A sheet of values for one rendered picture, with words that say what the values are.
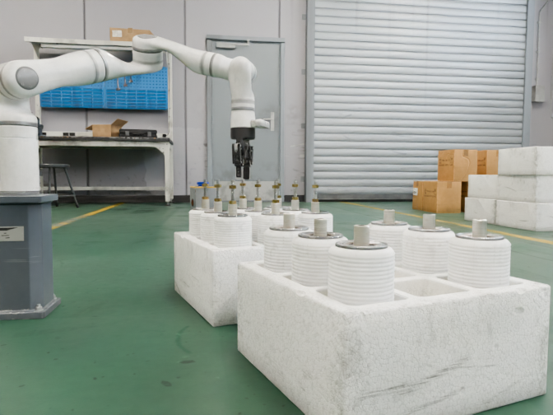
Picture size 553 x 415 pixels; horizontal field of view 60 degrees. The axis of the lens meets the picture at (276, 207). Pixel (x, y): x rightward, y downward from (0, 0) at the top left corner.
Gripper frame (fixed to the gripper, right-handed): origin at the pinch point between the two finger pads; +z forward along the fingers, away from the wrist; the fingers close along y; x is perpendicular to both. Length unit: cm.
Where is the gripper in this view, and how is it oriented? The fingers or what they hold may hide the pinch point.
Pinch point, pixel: (243, 174)
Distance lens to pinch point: 145.3
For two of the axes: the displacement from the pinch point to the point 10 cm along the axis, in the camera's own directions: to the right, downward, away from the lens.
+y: -2.4, 0.6, -9.7
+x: 9.7, 0.2, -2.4
